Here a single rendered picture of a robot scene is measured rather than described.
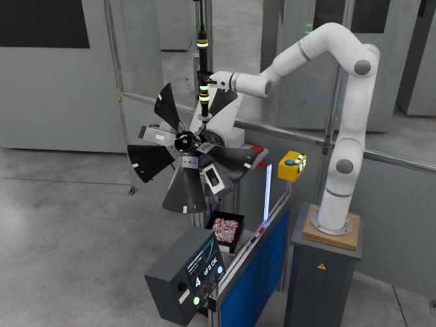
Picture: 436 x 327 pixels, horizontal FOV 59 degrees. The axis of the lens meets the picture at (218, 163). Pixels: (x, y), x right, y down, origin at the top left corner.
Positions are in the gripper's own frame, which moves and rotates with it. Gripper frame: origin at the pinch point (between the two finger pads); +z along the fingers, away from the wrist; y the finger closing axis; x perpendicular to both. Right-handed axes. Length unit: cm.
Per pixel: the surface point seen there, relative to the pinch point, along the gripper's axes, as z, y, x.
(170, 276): -38, -81, -31
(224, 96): -1.8, 15.1, -15.2
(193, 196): -1, -16, -58
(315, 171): -39, 70, -79
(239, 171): -22.3, -6.1, -41.2
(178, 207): 2, -23, -61
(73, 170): 207, 68, -156
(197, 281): -42, -73, -40
